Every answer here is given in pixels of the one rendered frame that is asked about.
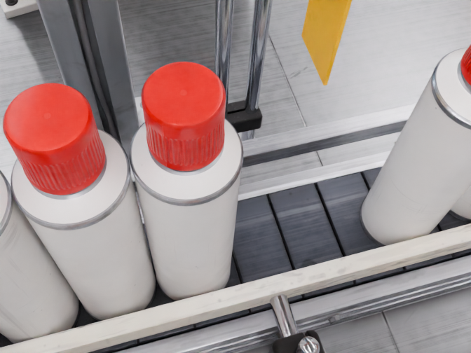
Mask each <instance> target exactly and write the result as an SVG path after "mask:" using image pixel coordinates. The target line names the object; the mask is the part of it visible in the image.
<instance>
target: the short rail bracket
mask: <svg viewBox="0 0 471 353"><path fill-rule="evenodd" d="M269 353H326V351H325V349H324V348H323V346H322V343H321V341H320V337H319V335H318V333H317V332H315V331H313V330H308V331H306V332H305V334H304V333H303V332H300V333H296V334H294V335H289V336H286V337H284V338H279V339H277V340H275V341H274V342H273V344H272V346H271V349H270V352H269Z"/></svg>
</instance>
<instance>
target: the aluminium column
mask: <svg viewBox="0 0 471 353"><path fill-rule="evenodd" d="M36 2H37V5H38V7H39V11H40V14H41V17H42V19H43V23H44V25H45V28H46V31H47V34H48V38H49V40H50V43H51V46H52V48H53V52H54V54H55V58H56V60H57V64H58V67H59V69H60V72H61V74H62V78H63V81H64V84H65V85H68V86H70V87H72V88H75V89H76V90H78V91H79V92H81V93H82V94H83V95H84V96H85V97H86V99H87V100H88V101H89V104H90V107H91V109H92V112H93V116H94V119H95V123H96V126H97V128H98V129H100V130H103V131H105V132H107V133H108V134H111V133H110V130H109V126H108V122H107V120H106V117H105V114H104V112H103V110H102V107H101V105H100V102H99V100H98V98H97V95H96V93H95V89H94V87H93V82H92V80H91V77H90V72H89V69H88V64H87V61H86V56H85V53H84V49H83V44H82V40H81V35H80V32H79V26H78V23H77V19H76V14H75V10H74V5H73V1H72V0H36ZM81 2H82V6H83V12H84V16H85V20H86V26H87V30H88V35H89V39H90V44H91V48H92V52H93V57H94V61H95V66H96V70H97V75H98V78H99V81H100V85H101V88H102V92H103V94H104V98H105V99H106V102H107V105H108V107H109V110H110V112H111V115H112V118H113V120H114V124H115V127H116V132H117V136H118V142H119V143H120V144H121V145H122V147H123V148H124V149H125V152H126V153H127V155H128V160H129V162H130V145H131V142H132V139H133V137H134V135H135V133H136V131H137V130H138V129H139V127H140V126H139V118H138V114H137V107H136V102H135V95H134V90H133V86H132V79H131V75H130V67H129V63H128V56H127V51H126V47H125V39H124V35H123V28H122V24H121V16H120V12H119V7H118V0H81Z"/></svg>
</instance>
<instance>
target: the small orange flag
mask: <svg viewBox="0 0 471 353"><path fill-rule="evenodd" d="M351 2H352V0H309V1H308V7H307V11H306V17H305V21H304V25H303V31H302V35H301V36H302V38H303V41H304V43H305V44H306V47H307V49H308V52H309V54H310V56H311V59H312V61H313V63H314V65H315V68H316V69H317V72H318V74H319V76H320V79H321V81H322V84H323V85H327V83H328V80H329V76H330V74H331V70H332V67H333V63H334V59H335V57H336V52H337V50H338V47H339V43H340V40H341V36H342V33H343V29H344V26H345V23H346V19H347V17H348V12H349V9H350V5H351Z"/></svg>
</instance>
